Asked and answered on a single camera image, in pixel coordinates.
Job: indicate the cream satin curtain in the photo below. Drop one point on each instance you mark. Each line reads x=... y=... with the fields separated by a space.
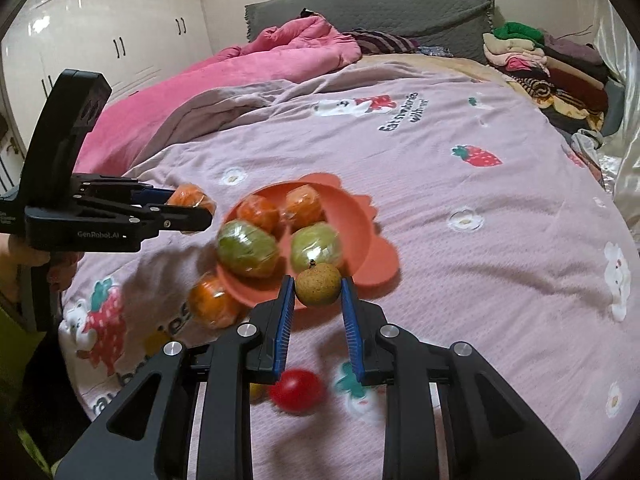
x=625 y=110

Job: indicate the pink quilt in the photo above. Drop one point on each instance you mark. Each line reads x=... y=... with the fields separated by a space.
x=225 y=75

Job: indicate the person's left hand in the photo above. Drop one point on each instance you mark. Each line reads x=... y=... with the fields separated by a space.
x=65 y=270

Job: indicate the red tomato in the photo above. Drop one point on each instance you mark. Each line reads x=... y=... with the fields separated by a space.
x=296 y=391

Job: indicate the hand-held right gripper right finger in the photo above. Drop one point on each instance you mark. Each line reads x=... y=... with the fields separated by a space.
x=351 y=330

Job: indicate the dark striped cloth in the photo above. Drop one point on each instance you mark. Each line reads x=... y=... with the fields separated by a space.
x=382 y=42

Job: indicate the beige bed sheet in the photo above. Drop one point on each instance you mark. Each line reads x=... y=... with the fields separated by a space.
x=435 y=66

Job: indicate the orange plastic bowl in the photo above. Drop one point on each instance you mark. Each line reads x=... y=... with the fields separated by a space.
x=360 y=240

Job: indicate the blue patterned cloth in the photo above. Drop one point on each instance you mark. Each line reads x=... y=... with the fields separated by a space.
x=435 y=51

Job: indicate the orange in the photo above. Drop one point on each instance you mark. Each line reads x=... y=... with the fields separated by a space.
x=302 y=205
x=214 y=302
x=192 y=196
x=257 y=214

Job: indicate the grey padded headboard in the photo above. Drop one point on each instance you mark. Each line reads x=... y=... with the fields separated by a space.
x=390 y=10

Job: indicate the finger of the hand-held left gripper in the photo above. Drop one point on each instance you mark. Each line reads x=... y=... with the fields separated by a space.
x=150 y=194
x=185 y=219

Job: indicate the green fruit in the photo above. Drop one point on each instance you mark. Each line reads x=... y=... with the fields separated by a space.
x=316 y=245
x=247 y=249

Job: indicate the white crumpled cloth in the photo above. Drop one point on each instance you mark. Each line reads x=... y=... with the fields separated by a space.
x=587 y=140

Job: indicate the white glossy wardrobe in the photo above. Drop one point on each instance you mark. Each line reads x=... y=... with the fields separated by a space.
x=125 y=10

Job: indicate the lime green garment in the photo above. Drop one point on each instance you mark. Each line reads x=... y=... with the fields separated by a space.
x=15 y=350

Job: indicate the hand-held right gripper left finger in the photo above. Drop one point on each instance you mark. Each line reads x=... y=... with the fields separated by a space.
x=284 y=330

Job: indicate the pile of folded clothes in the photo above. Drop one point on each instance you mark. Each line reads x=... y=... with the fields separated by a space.
x=555 y=75

